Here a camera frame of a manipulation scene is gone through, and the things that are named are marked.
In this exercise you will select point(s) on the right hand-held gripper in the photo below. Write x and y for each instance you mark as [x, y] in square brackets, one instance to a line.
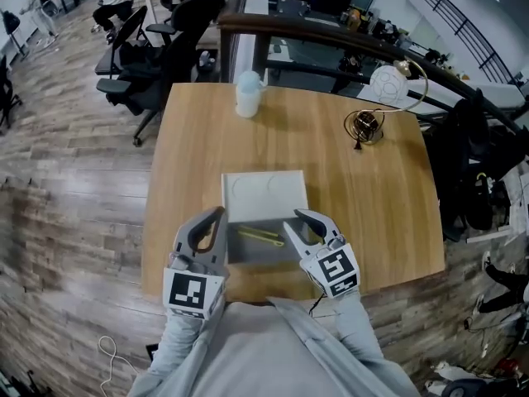
[336, 269]

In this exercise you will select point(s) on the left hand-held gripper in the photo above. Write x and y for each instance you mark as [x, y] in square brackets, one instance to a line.
[186, 290]

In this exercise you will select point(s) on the grey box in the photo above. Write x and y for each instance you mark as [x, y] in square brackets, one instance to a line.
[264, 197]

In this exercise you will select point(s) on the person's left forearm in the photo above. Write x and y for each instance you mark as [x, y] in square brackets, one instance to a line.
[177, 341]

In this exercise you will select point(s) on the person's right forearm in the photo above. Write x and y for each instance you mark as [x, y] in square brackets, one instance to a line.
[355, 325]

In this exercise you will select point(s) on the person's grey clothed torso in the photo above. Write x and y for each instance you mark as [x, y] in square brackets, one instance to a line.
[256, 354]

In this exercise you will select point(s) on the white container with blue lid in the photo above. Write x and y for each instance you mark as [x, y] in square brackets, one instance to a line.
[248, 101]

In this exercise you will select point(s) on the black backpack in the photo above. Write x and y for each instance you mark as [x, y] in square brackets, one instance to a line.
[479, 205]

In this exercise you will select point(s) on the gold desk lamp white globe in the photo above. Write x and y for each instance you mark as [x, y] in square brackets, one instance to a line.
[386, 85]

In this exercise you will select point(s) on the black hanging coat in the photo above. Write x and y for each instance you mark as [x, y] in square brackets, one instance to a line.
[458, 147]

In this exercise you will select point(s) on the black storage basket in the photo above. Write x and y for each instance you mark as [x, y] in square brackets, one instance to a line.
[206, 60]

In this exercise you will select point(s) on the dark wooden handrail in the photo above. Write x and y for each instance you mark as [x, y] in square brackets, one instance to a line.
[297, 25]

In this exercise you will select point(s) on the black tripod stand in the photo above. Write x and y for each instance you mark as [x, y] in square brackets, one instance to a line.
[29, 383]

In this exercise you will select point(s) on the large black office chair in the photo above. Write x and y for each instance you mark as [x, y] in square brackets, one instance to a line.
[190, 15]

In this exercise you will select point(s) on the black pole stand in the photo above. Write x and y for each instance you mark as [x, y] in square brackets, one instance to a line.
[10, 23]

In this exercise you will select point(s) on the black wall railing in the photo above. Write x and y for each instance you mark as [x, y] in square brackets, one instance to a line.
[465, 25]

